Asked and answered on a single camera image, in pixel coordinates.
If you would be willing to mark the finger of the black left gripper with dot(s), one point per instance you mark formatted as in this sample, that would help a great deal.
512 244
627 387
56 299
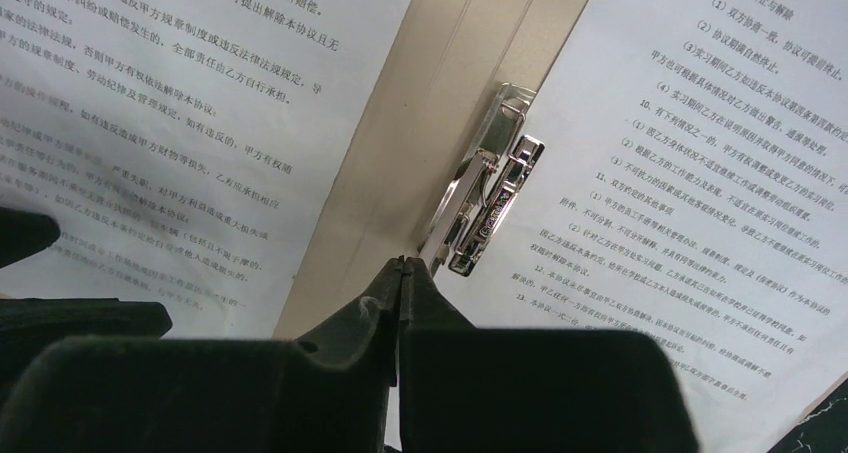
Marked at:
30 325
24 234

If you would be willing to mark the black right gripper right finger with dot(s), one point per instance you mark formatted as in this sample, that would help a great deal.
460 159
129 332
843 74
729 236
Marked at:
464 388

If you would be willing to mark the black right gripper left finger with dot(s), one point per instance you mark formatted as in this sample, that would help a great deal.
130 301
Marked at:
325 391

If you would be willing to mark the printed white paper sheet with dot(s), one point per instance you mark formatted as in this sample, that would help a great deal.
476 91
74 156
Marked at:
186 148

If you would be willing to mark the silver folder clip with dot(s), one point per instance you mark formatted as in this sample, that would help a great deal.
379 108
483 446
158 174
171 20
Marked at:
494 169

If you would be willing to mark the beige paper folder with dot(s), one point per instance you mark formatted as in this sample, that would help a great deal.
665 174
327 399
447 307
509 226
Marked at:
448 59

